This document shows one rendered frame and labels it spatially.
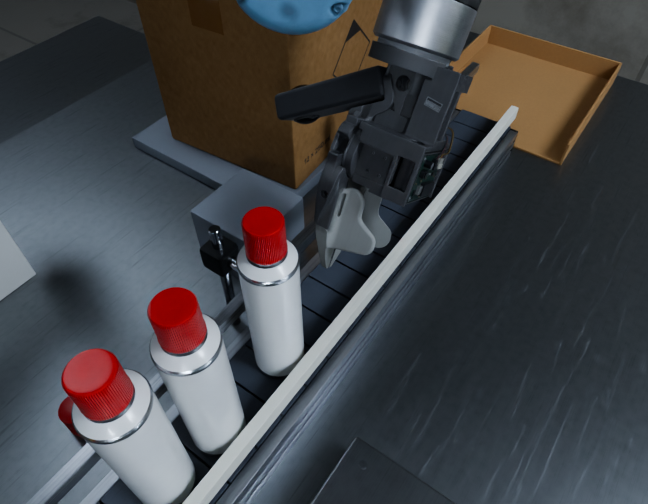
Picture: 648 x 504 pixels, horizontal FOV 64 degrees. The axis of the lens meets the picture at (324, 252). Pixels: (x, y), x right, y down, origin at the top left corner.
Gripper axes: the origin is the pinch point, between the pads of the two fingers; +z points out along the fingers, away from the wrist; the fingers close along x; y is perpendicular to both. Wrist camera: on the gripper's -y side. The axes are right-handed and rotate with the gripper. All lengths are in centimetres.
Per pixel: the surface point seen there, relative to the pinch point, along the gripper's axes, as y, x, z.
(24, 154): -59, 6, 13
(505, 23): -36, 169, -39
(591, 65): 8, 72, -28
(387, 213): -1.7, 19.2, -0.4
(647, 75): 16, 172, -36
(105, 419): 1.0, -25.5, 5.4
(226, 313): -3.5, -8.8, 6.2
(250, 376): -1.0, -5.4, 13.8
